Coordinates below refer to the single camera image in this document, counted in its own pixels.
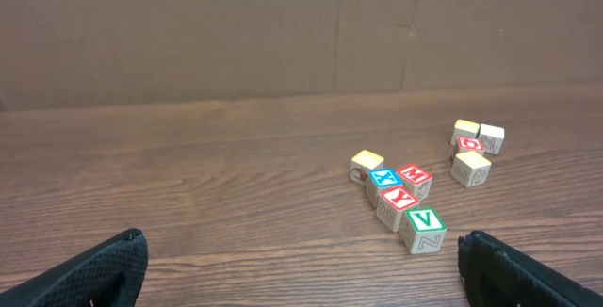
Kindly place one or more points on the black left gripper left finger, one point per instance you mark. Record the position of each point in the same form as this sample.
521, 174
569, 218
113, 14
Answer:
109, 274

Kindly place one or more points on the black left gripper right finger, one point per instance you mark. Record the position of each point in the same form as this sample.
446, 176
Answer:
497, 275

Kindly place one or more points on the green V wooden block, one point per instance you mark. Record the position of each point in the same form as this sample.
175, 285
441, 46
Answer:
422, 230

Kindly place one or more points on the yellow wooden block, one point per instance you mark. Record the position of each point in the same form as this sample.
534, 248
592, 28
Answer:
463, 128
470, 168
362, 164

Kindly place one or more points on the red M wooden block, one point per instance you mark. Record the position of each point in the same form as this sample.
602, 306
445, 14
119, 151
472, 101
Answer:
417, 180

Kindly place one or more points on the red Y wooden block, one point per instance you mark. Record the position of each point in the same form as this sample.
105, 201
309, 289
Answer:
391, 205

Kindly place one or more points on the red O wooden block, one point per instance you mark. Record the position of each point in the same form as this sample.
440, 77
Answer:
467, 144

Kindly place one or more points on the plain white wooden block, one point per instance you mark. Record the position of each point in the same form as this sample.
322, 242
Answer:
492, 138

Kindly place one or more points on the blue X wooden block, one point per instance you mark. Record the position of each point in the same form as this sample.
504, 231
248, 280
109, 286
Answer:
380, 180

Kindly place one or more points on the yellow top wooden block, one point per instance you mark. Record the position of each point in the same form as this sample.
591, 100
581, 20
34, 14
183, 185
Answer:
362, 164

